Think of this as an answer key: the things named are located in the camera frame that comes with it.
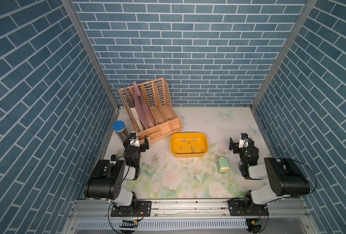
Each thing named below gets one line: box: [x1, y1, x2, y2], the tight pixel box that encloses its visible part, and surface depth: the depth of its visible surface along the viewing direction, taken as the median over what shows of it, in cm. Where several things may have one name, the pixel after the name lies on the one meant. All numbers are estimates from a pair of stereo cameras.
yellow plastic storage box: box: [170, 132, 209, 158], surface depth 99 cm
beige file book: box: [130, 107, 144, 132], surface depth 88 cm
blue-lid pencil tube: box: [113, 120, 130, 143], surface depth 87 cm
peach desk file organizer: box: [118, 77, 183, 144], surface depth 103 cm
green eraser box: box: [217, 156, 230, 173], surface depth 84 cm
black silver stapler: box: [110, 154, 117, 162], surface depth 89 cm
